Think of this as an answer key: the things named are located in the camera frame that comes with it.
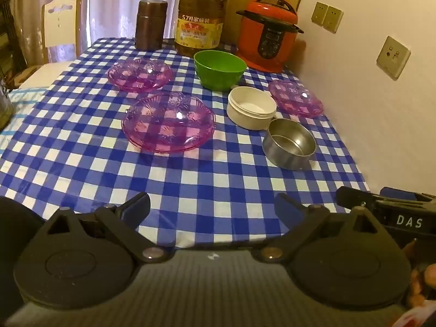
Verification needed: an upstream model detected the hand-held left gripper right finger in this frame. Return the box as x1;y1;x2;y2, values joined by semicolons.
259;192;385;264

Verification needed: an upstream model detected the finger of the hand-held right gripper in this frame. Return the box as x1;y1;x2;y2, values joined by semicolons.
335;187;379;217
380;187;436;203

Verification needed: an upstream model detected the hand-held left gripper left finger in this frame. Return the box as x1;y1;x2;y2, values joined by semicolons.
43;192;167;264

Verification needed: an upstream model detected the stainless steel bowl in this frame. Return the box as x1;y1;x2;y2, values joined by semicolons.
262;118;317;170

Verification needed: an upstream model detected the pink glass plate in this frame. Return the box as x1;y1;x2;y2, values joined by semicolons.
107;59;173;93
122;92;216;154
268;80;325;118

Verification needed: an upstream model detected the white plastic bowl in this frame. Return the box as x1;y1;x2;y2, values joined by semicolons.
226;86;277;131

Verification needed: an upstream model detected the green plastic bowl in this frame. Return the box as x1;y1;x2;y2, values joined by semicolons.
193;50;247;92

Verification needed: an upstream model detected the person's right hand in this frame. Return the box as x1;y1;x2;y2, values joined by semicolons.
405;238;436;309

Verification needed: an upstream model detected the blue white checkered tablecloth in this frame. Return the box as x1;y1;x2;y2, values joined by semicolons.
0;37;372;249

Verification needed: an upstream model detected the light blue patterned tablecloth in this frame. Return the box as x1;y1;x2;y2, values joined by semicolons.
0;87;48;150

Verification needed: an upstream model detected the stainless steel steamer pot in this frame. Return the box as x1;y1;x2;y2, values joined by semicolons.
0;71;14;131

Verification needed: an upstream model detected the red electric pressure cooker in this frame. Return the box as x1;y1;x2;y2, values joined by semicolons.
236;0;305;73

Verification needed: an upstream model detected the brown cylindrical canister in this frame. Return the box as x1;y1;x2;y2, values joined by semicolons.
134;0;168;52

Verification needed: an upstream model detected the large cooking oil bottle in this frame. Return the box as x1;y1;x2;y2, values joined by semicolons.
174;0;229;57

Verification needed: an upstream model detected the white wooden chair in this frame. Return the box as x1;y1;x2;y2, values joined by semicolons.
15;0;82;91

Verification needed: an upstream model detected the sheer lilac curtain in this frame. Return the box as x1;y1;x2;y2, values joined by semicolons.
7;0;186;65

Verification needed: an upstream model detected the dark folding rack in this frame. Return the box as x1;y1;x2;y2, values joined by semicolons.
0;0;28;72

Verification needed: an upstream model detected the beige wall socket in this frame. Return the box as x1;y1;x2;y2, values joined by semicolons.
376;36;411;81
311;2;328;26
322;6;344;34

